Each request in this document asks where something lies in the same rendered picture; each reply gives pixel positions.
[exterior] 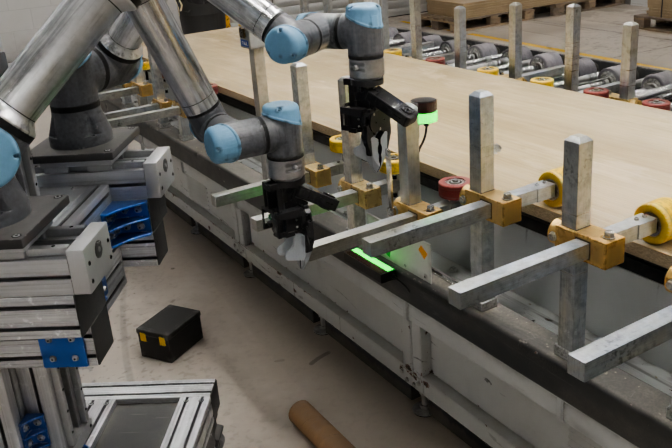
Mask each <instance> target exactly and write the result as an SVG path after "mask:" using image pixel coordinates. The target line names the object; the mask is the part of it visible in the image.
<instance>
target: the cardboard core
mask: <svg viewBox="0 0 672 448"><path fill-rule="evenodd" d="M289 419H290V421H291V422H292V423H293V424H294V425H295V426H296V427H297V428H298V429H299V430H300V431H301V432H302V433H303V434H304V435H305V436H306V437H307V438H308V439H309V441H310V442H311V443H312V444H313V445H314V446H315V447H316V448H356V447H354V446H353V445H352V444H351V443H350V442H349V441H348V440H347V439H346V438H345V437H344V436H343V435H342V434H341V433H340V432H339V431H338V430H337V429H336V428H335V427H334V426H333V425H332V424H331V423H330V422H329V421H328V420H326V419H325V418H324V417H323V416H322V415H321V414H320V413H319V412H318V411H317V410H316V409H315V408H314V407H313V406H312V405H311V404H310V403H309V402H308V401H306V400H300V401H297V402H296V403H294V404H293V405H292V407H291V408H290V410H289Z"/></svg>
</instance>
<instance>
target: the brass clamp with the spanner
mask: <svg viewBox="0 0 672 448"><path fill-rule="evenodd" d="M427 205H430V204H429V203H426V202H424V201H422V200H421V202H419V203H415V204H412V205H407V204H405V203H403V202H401V198H400V197H398V198H397V199H396V200H395V201H394V206H396V207H397V209H398V215H399V214H402V213H405V212H408V211H409V212H412V213H414V214H416V215H417V220H420V219H424V218H427V217H430V216H433V215H436V214H439V213H442V212H443V210H442V209H440V208H438V207H436V206H434V209H435V211H434V212H427V211H426V209H427Z"/></svg>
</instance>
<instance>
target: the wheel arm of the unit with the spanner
mask: <svg viewBox="0 0 672 448"><path fill-rule="evenodd" d="M431 205H434V206H436V207H438V208H440V209H442V210H443V212H445V211H449V210H452V209H455V208H458V207H461V206H463V205H462V204H461V203H460V201H452V200H443V201H440V202H437V203H434V204H431ZM414 221H417V215H416V214H414V213H412V212H409V211H408V212H405V213H402V214H399V215H396V216H392V217H389V218H386V219H383V220H380V221H376V222H373V223H370V224H367V225H364V226H360V227H357V228H354V229H351V230H348V231H344V232H341V233H338V234H335V235H332V236H328V237H325V238H322V239H319V240H316V241H314V245H313V251H312V252H311V256H310V258H309V261H313V260H316V259H319V258H322V257H326V256H329V255H332V254H335V253H338V252H341V251H344V250H347V249H350V248H353V247H356V246H359V245H362V238H364V237H368V236H371V235H374V234H377V233H380V232H383V231H386V230H389V229H392V228H396V227H399V226H402V225H405V224H408V223H411V222H414Z"/></svg>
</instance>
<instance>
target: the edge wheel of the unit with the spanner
mask: <svg viewBox="0 0 672 448"><path fill-rule="evenodd" d="M466 184H470V178H468V177H464V176H449V177H445V178H442V179H440V180H439V182H438V192H439V196H440V197H441V198H443V199H446V200H452V201H459V194H460V191H461V189H462V188H463V187H464V186H465V185H466Z"/></svg>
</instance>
